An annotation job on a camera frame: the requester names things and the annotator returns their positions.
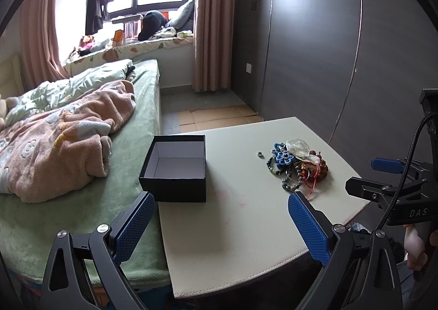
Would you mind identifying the brown rudraksha bead bracelet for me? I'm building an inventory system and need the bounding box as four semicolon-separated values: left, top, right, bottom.
295;149;330;183

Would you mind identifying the red braided string bracelet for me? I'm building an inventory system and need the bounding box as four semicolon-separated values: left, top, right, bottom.
302;152;325;200

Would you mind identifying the blue knotted flower ornament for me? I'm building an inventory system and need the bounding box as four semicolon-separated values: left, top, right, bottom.
272;143;295;168

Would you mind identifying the clear plastic bag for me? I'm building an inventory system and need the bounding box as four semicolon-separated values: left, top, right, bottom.
285;139;320;165

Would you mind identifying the black open jewelry box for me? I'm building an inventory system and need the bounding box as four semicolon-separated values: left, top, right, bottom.
139;135;206;203

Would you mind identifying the person's right hand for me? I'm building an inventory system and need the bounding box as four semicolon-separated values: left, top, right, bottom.
404;225;428;271

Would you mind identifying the green bed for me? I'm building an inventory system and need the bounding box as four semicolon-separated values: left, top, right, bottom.
1;59;160;284

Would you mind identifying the pink fleece blanket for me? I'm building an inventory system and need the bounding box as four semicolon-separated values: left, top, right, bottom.
1;80;136;203

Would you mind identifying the dark grey wardrobe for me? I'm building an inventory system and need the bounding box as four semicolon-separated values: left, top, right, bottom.
231;0;437;185

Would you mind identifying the flattened cardboard on floor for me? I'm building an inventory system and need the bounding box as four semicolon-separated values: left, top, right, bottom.
177;105;263;133

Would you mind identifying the green floral duvet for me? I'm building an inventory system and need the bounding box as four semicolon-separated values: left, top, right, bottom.
1;59;135;129

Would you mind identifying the floral window seat cushion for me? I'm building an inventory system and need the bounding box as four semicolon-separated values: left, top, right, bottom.
64;33;194;76

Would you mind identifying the left pink curtain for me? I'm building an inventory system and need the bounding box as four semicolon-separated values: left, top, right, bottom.
19;0;68;89

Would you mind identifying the pink curtain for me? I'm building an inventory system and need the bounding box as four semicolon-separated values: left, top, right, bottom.
19;0;68;89
192;0;234;92

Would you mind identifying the orange item on sill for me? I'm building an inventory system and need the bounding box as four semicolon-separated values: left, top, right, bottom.
112;30;125;46

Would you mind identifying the black bag on sill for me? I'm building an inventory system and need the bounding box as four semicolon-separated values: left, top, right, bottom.
138;10;168;42

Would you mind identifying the grey pillow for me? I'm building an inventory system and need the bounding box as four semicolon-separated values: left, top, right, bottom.
166;0;195;32

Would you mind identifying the right pink curtain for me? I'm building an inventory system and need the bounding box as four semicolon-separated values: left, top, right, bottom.
192;0;234;92

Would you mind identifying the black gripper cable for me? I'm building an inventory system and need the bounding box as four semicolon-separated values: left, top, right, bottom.
374;113;432;232

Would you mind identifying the black camera box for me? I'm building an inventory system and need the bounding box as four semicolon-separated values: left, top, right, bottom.
419;87;438;134

